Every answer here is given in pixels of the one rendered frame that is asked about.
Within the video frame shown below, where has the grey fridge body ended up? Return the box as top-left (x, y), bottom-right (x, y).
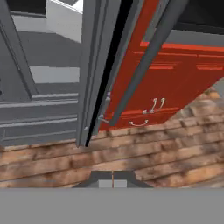
top-left (0, 0), bottom-right (82, 148)

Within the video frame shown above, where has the silver cupboard door handle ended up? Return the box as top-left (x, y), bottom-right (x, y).
top-left (154, 97), bottom-right (166, 113)
top-left (143, 98), bottom-right (158, 115)

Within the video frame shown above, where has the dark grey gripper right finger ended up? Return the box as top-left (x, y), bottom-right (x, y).
top-left (112, 171), bottom-right (154, 189)

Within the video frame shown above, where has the silver drawer handle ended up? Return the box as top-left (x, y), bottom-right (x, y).
top-left (129, 119), bottom-right (150, 128)

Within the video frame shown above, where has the red cupboard run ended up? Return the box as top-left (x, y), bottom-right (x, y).
top-left (98, 0), bottom-right (224, 131)

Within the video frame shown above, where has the grey fridge door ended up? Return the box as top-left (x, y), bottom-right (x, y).
top-left (75, 0), bottom-right (144, 148)

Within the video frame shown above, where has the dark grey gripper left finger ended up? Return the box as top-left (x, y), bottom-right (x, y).
top-left (72, 171), bottom-right (114, 189)

